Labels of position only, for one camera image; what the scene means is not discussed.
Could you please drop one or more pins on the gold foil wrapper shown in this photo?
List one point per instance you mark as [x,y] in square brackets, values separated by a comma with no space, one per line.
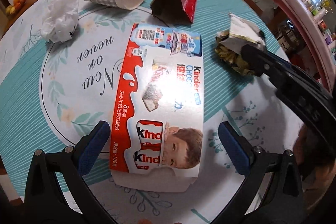
[230,43]

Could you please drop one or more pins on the fruit bowl with oranges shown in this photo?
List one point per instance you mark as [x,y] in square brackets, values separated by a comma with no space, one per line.
[15,7]

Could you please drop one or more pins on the pink fabric chair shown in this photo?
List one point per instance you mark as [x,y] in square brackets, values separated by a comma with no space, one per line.
[297,12]

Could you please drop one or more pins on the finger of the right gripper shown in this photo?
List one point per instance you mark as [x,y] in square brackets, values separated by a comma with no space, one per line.
[261,62]

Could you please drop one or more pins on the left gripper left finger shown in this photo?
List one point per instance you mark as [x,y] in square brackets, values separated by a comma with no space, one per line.
[44,199]

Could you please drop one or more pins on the Kinder chocolate box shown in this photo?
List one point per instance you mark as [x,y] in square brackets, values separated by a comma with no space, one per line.
[157,127]

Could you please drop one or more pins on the red cardboard box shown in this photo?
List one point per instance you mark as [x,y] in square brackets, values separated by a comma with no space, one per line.
[174,11]

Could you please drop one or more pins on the white tissue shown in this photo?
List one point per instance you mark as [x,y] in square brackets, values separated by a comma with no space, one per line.
[60,20]

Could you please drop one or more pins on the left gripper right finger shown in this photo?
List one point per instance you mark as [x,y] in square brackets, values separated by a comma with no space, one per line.
[283,199]

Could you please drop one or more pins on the leaf pattern tablecloth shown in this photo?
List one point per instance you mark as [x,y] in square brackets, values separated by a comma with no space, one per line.
[53,94]

